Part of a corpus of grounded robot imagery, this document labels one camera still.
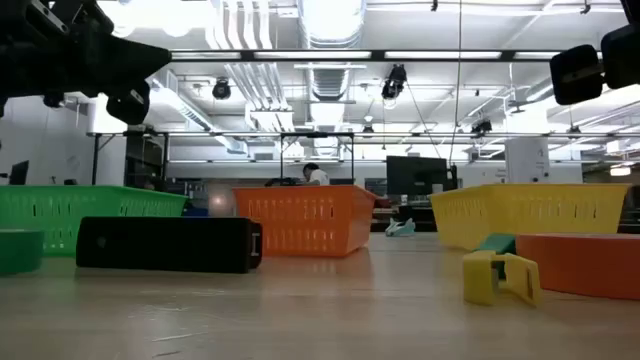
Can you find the black ceiling camera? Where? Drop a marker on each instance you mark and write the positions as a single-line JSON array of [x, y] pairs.
[[394, 82], [221, 90], [481, 126], [52, 100]]

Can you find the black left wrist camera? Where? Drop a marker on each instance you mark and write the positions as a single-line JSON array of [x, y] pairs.
[[127, 104]]

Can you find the orange plastic basket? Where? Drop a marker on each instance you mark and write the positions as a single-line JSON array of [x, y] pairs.
[[305, 220]]

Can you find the white cabinet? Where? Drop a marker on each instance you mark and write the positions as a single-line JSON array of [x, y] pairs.
[[527, 160]]

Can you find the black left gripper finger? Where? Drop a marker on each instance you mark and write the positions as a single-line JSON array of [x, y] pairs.
[[142, 55]]

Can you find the yellow staple remover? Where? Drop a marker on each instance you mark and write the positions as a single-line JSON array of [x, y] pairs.
[[477, 277]]

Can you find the grey exercise ball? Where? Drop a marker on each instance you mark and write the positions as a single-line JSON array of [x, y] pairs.
[[221, 200]]

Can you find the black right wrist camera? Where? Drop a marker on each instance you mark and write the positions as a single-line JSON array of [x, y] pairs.
[[575, 75]]

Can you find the black metal rig frame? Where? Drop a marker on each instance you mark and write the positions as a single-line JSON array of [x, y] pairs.
[[95, 160]]

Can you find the small black monitor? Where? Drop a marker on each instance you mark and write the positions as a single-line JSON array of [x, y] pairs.
[[19, 173]]

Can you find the green staple remover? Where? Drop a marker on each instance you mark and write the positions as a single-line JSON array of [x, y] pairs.
[[497, 243]]

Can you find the small red object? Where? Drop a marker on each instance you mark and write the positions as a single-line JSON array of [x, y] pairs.
[[382, 203]]

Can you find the black overhead frame bar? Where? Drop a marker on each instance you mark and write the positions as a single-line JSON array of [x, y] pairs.
[[375, 55]]

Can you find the green tape roll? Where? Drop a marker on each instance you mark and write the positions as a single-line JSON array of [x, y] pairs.
[[20, 252]]

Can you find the silver ceiling air duct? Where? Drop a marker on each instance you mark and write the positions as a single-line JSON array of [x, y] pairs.
[[332, 20]]

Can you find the blue bin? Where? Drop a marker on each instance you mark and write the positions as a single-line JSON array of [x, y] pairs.
[[195, 212]]

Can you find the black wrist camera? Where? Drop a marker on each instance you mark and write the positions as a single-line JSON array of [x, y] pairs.
[[575, 75], [127, 104]]

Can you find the yellow plastic basket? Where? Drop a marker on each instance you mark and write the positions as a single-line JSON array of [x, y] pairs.
[[530, 210]]

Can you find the person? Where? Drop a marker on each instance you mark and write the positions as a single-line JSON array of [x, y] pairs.
[[317, 176]]

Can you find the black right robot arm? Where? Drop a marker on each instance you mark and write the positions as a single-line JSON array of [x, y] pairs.
[[632, 10]]

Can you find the green plastic basket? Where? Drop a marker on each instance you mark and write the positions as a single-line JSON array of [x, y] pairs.
[[100, 205]]

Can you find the black stapler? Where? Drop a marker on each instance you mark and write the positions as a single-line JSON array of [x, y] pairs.
[[165, 245]]

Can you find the white hanging box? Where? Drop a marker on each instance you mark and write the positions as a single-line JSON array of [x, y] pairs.
[[99, 120]]

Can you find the orange block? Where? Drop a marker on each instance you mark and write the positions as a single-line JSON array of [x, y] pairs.
[[585, 265]]

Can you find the teal stapler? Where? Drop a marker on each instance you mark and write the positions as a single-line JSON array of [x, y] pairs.
[[400, 229]]

